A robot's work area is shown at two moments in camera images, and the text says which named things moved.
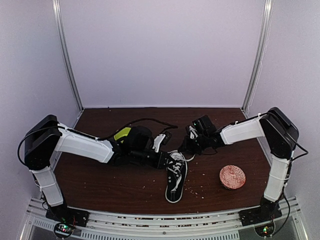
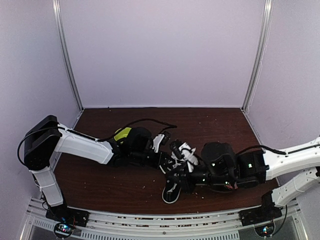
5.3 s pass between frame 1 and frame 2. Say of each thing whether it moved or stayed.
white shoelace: moved
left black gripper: stayed
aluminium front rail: stayed
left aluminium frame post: stayed
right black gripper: moved
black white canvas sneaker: moved
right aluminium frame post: stayed
